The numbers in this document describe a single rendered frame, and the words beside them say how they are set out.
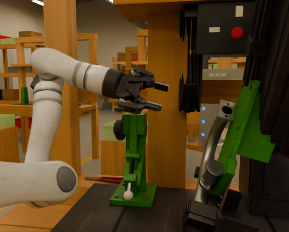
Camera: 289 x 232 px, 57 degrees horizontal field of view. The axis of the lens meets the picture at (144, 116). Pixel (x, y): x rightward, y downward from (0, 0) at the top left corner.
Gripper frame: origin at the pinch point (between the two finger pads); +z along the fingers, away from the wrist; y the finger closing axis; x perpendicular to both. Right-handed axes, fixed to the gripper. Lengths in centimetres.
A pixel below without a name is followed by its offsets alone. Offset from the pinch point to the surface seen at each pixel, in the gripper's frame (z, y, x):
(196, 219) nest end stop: 15.8, -24.0, 8.5
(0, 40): -396, 308, 329
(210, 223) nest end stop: 19.0, -23.8, 8.6
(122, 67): -282, 726, 750
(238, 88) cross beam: 23.8, 30.6, 20.5
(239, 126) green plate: 18.6, -7.5, -6.2
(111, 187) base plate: -10.1, -12.5, 39.7
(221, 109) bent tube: 15.3, -0.5, -1.9
